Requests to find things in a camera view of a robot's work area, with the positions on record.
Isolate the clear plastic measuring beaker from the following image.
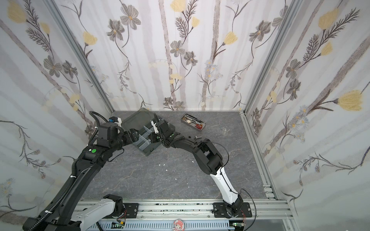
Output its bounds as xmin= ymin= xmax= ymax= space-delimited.
xmin=222 ymin=127 xmax=230 ymax=136

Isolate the green compartment organizer box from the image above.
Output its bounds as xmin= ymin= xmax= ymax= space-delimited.
xmin=121 ymin=108 xmax=160 ymax=157

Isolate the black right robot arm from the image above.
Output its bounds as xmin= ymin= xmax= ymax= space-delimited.
xmin=150 ymin=114 xmax=248 ymax=218

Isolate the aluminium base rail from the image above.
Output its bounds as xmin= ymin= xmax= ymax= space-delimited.
xmin=72 ymin=198 xmax=295 ymax=231

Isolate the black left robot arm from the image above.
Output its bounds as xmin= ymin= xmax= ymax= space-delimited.
xmin=22 ymin=111 xmax=139 ymax=231

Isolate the pink figurine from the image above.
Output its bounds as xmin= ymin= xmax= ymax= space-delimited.
xmin=172 ymin=219 xmax=185 ymax=231

